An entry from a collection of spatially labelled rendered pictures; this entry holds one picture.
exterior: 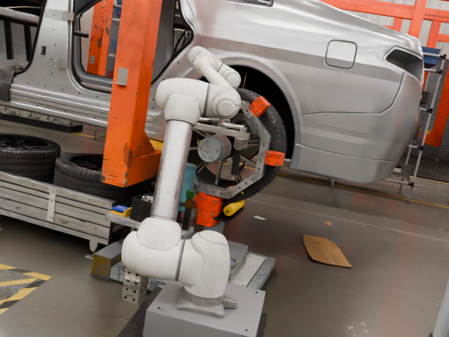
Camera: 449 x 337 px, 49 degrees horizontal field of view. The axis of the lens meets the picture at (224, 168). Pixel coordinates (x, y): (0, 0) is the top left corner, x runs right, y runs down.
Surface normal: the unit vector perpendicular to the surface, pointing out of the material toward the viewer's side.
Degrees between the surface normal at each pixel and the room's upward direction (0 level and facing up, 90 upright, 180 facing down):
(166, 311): 1
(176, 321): 90
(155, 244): 67
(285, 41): 90
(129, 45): 90
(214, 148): 90
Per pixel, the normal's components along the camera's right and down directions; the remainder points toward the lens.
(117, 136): -0.29, 0.14
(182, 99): 0.00, -0.07
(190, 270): -0.05, 0.14
